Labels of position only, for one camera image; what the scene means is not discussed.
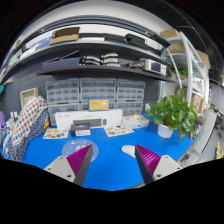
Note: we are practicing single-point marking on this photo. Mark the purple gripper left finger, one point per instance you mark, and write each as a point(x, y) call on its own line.
point(73, 167)

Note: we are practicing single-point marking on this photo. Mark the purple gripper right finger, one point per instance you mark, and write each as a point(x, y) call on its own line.
point(154, 167)

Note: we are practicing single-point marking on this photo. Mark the round space-themed mouse pad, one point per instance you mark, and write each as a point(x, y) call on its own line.
point(77, 144)

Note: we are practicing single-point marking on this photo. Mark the white computer mouse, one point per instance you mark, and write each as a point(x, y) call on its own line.
point(129, 149)

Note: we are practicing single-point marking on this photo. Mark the blue table mat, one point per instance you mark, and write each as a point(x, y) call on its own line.
point(112, 169)

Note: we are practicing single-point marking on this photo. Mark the small black white box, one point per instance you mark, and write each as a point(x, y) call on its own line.
point(82, 129)

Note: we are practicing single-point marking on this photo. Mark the left illustrated card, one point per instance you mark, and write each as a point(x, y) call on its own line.
point(54, 133)

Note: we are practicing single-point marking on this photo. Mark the illustrated card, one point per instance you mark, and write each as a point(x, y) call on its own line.
point(117, 131)
point(54, 133)

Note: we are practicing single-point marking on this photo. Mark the white tissue box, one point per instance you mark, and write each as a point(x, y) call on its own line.
point(134, 122)

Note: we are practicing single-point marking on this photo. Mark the right illustrated card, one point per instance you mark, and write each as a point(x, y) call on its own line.
point(117, 131)

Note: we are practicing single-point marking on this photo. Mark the green potted plant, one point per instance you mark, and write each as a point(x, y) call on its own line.
point(173, 113)

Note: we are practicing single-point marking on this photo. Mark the long white keyboard box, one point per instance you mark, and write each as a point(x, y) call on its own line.
point(97, 119)

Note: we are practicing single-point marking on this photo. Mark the patterned fabric bag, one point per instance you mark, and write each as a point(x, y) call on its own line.
point(32, 121)

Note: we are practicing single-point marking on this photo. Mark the yellow card box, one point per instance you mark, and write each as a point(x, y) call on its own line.
point(98, 104)

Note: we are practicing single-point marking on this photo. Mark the grey drawer organizer cabinets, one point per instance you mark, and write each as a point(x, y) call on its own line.
point(73, 95)

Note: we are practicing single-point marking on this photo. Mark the beige woven basket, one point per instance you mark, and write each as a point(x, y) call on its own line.
point(27, 96)

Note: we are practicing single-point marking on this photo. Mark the white electronic instrument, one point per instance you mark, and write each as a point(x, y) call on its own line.
point(151, 65)

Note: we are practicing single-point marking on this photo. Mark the open cardboard box top shelf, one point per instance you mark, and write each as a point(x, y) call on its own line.
point(65, 35)

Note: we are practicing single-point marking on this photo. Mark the white wire rack shelf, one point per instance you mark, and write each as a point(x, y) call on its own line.
point(182, 52)

